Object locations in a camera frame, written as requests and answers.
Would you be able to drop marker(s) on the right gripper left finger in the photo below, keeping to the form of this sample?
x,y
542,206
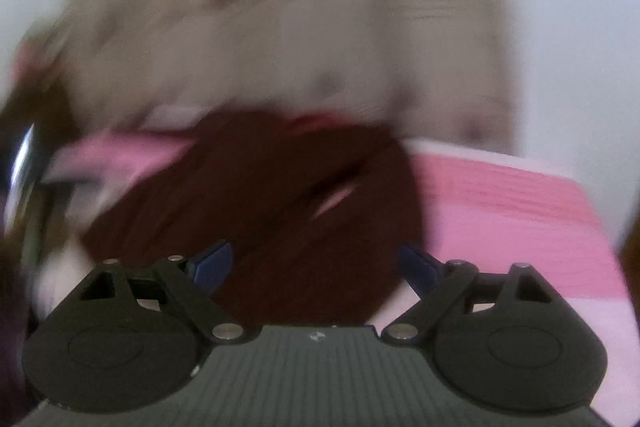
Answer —
x,y
189,285

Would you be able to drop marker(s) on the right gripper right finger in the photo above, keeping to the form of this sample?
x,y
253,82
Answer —
x,y
439,286

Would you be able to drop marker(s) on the dark red knitted garment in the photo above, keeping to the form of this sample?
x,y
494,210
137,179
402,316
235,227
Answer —
x,y
315,212

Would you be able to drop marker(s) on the pink checked bed sheet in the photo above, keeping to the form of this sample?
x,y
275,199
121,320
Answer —
x,y
490,209

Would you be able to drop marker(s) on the beige leaf print curtain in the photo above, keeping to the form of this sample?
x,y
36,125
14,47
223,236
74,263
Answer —
x,y
435,68

